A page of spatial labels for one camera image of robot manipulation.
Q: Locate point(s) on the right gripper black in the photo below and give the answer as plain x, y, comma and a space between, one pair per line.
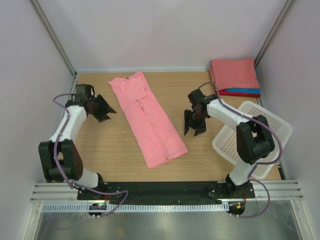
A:
199, 128

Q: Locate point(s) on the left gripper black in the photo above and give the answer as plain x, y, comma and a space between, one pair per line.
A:
97, 99

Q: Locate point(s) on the pink t-shirt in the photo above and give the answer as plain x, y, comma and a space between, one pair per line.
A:
154, 132

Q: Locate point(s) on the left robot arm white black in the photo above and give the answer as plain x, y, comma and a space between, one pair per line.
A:
59, 157

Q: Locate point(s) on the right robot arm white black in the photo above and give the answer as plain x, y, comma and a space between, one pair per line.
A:
229, 116

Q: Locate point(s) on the white plastic basket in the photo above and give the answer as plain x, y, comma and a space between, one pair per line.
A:
250, 143

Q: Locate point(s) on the folded red t-shirt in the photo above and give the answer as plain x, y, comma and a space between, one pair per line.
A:
236, 93

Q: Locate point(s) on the folded blue t-shirt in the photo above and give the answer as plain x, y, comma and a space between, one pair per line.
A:
253, 91

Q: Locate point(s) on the folded salmon t-shirt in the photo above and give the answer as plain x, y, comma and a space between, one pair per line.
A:
234, 73

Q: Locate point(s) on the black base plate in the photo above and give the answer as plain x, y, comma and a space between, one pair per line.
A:
174, 191

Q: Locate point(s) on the white slotted cable duct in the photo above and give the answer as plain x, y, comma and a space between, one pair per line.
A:
126, 208

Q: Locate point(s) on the aluminium front rail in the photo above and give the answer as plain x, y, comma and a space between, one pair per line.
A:
275, 189

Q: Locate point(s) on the left aluminium corner post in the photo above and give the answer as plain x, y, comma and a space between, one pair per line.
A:
48, 27

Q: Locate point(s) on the aluminium corner post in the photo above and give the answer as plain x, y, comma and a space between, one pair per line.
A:
279, 21
48, 27

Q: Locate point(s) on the right aluminium corner post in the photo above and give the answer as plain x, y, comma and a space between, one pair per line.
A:
279, 21

